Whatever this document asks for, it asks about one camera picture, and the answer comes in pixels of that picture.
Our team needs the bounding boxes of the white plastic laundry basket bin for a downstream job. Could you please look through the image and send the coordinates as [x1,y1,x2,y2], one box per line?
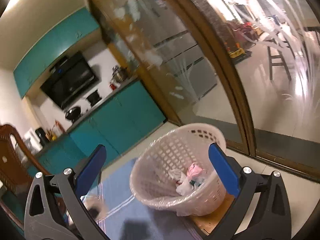
[130,123,226,216]

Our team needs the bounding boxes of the steel stock pot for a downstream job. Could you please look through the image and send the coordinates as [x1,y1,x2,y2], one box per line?
[112,65,128,83]

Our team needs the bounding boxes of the black range hood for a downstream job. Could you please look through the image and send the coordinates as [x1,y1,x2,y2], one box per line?
[40,52,99,110]

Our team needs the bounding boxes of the teal kitchen base cabinets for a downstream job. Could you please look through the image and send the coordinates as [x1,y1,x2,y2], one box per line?
[36,80,166,174]

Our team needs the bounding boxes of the red small canister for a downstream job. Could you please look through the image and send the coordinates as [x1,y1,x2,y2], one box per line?
[110,81,118,91]

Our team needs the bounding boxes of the teal upper wall cabinets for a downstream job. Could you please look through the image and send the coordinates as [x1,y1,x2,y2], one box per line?
[14,8,99,97]

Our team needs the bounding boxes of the wooden stool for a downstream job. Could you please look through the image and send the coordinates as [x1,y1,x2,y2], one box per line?
[266,33,297,81]

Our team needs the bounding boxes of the carved wooden chair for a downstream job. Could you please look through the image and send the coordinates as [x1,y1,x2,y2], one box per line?
[1,124,50,230]

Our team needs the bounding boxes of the yellow toy vehicle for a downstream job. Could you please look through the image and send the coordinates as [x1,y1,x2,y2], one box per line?
[225,42,246,59]

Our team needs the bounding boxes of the blue striped table cloth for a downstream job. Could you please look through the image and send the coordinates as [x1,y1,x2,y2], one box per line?
[80,158,201,240]

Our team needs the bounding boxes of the white plastic bag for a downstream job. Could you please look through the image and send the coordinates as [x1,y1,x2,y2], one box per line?
[169,169,194,196]

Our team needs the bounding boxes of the pink plastic bag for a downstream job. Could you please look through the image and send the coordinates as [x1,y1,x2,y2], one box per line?
[187,163,203,180]

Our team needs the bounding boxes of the etched glass sliding door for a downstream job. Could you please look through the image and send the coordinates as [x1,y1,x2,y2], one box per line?
[89,0,319,180]

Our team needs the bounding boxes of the black cooking pot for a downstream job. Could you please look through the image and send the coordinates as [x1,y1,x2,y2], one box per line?
[86,90,102,107]

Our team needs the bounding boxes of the black wok with lid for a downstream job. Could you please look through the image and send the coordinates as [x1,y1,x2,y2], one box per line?
[65,106,82,123]

